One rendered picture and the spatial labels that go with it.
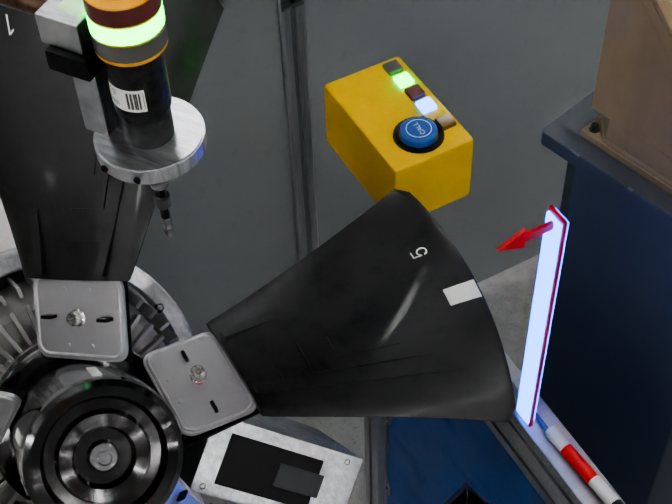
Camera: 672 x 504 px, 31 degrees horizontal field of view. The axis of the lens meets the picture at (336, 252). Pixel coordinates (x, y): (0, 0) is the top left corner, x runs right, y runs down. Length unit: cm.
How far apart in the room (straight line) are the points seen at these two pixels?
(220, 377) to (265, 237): 107
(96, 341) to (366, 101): 52
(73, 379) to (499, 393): 36
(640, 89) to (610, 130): 8
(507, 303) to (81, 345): 166
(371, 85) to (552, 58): 82
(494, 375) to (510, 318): 147
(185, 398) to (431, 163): 45
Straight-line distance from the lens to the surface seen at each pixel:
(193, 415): 97
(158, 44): 71
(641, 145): 139
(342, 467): 114
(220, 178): 190
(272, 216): 202
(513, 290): 256
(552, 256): 112
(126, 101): 74
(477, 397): 103
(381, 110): 135
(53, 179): 95
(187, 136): 77
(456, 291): 106
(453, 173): 134
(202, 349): 101
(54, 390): 91
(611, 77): 136
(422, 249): 107
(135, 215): 91
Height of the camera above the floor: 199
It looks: 50 degrees down
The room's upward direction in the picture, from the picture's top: 3 degrees counter-clockwise
